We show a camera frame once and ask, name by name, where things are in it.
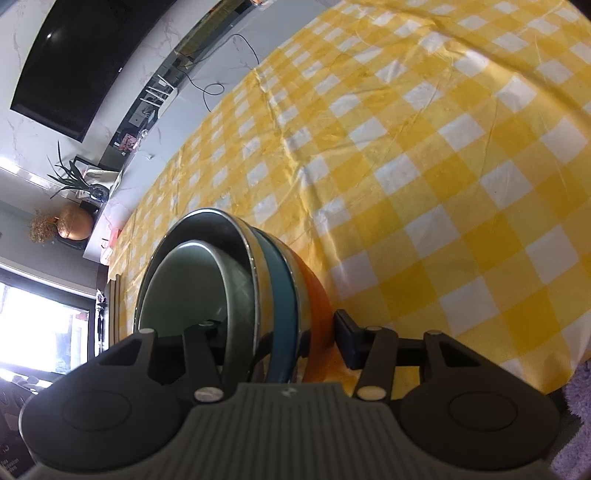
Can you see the white wifi router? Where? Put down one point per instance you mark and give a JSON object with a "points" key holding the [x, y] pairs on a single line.
{"points": [[159, 93]]}

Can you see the white marble tv cabinet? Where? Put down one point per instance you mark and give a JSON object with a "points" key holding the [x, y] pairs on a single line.
{"points": [[218, 70]]}

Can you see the black notebook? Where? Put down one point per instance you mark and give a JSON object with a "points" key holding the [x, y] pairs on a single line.
{"points": [[112, 311]]}

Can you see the orange steel bowl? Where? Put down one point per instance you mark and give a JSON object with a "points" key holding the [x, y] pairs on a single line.
{"points": [[302, 316]]}

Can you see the black pen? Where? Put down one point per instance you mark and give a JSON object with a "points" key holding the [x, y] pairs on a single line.
{"points": [[100, 336]]}

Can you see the blue steel bowl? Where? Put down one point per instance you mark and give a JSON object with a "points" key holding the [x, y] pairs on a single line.
{"points": [[235, 238]]}

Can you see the green plant in glass vase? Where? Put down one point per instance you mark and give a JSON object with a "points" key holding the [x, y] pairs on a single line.
{"points": [[71, 179]]}

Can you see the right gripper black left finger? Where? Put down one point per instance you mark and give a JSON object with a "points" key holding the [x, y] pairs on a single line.
{"points": [[185, 364]]}

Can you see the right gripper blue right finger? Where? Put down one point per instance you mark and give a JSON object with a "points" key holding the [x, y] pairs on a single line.
{"points": [[377, 352]]}

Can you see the black wall television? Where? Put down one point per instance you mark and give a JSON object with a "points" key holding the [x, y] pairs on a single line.
{"points": [[76, 57]]}

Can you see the golden round vase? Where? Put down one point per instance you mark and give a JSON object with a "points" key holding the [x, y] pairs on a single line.
{"points": [[74, 223]]}

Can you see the green ceramic bowl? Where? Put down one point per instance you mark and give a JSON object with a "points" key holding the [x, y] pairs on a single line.
{"points": [[197, 282]]}

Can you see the yellow checked tablecloth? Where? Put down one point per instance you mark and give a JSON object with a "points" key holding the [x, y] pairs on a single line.
{"points": [[429, 160]]}

